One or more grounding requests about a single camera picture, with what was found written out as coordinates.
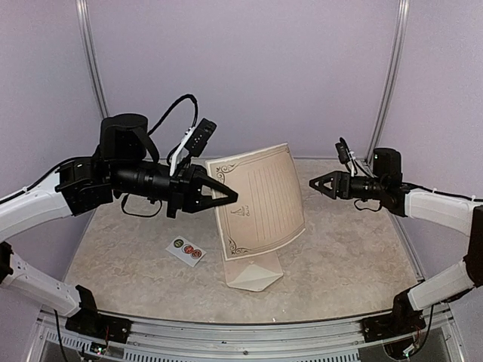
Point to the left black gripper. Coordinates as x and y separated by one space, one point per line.
185 189

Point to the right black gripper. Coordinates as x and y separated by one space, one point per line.
341 182

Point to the beige ornate letter paper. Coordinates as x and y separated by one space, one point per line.
268 213

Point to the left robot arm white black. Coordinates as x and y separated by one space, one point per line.
126 162

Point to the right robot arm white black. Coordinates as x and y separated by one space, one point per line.
460 213

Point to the cream open envelope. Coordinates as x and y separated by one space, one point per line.
254 273

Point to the white sticker sheet with seals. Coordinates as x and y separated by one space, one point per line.
185 251

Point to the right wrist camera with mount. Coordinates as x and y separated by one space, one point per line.
345 156

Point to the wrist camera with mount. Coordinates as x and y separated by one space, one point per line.
191 145
345 156

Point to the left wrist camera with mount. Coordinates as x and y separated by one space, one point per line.
191 145

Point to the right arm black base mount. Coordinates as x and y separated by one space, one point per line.
402 319

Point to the front aluminium rail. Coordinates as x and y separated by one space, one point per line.
157 340

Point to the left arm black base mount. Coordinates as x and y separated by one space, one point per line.
89 321

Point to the right aluminium frame post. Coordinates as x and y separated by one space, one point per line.
391 77

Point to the aluminium frame post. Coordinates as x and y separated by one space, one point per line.
391 77
87 37

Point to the left aluminium frame post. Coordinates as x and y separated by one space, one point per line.
87 37

